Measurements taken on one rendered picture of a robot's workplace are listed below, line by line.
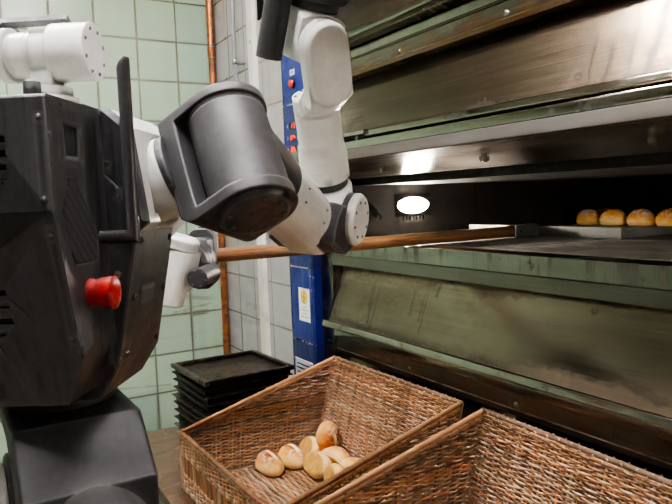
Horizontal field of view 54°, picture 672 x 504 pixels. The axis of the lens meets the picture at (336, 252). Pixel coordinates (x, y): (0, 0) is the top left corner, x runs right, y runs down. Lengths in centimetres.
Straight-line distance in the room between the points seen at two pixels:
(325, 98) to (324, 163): 11
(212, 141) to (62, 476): 37
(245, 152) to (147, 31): 209
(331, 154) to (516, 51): 56
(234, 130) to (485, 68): 82
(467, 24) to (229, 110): 85
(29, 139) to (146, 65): 212
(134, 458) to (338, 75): 52
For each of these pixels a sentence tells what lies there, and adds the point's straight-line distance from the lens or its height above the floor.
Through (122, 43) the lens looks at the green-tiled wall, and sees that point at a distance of 273.
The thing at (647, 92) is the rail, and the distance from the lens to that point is 100.
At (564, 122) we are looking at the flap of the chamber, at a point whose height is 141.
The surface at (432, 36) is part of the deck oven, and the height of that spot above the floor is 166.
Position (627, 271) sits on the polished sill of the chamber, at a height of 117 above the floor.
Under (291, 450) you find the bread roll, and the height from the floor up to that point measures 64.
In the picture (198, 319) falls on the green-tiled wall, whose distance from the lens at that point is 276.
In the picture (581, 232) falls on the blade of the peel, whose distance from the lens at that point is 182.
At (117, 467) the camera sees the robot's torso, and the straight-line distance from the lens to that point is 74.
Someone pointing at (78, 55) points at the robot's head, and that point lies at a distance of 82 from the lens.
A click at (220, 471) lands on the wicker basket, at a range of 153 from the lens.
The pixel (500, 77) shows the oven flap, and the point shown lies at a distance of 139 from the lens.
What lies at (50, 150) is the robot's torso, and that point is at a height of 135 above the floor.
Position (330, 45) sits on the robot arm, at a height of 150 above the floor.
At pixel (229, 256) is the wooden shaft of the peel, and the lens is 140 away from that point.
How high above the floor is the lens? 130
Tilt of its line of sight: 5 degrees down
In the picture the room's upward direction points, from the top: 2 degrees counter-clockwise
